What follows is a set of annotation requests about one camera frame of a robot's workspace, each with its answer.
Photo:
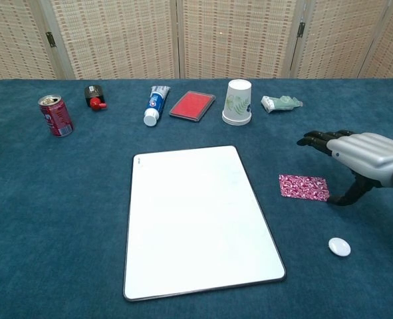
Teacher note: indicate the black screen hinge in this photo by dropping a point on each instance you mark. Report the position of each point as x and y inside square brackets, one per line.
[301, 29]
[51, 39]

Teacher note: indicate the white rectangular board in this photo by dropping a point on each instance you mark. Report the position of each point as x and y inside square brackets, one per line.
[196, 222]

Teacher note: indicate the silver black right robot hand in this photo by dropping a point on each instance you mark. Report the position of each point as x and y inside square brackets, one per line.
[365, 149]

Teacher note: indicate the red ink pad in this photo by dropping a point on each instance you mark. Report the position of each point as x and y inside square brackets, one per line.
[191, 105]

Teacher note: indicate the red soda can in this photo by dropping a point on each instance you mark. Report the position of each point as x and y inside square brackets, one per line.
[57, 116]

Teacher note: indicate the small white round cap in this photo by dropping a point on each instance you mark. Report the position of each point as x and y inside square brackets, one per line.
[339, 247]

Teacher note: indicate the blue white toothpaste tube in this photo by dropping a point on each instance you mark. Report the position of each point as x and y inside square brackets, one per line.
[154, 104]

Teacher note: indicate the blue felt table cover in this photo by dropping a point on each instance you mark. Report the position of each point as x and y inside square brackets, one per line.
[50, 216]

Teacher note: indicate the pink patterned card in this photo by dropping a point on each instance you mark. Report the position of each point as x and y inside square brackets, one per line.
[303, 187]

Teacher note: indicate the black bottle with red cap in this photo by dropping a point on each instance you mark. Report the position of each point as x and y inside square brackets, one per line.
[93, 94]

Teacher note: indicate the upturned white paper cup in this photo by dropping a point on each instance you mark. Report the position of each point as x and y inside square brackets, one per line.
[237, 103]

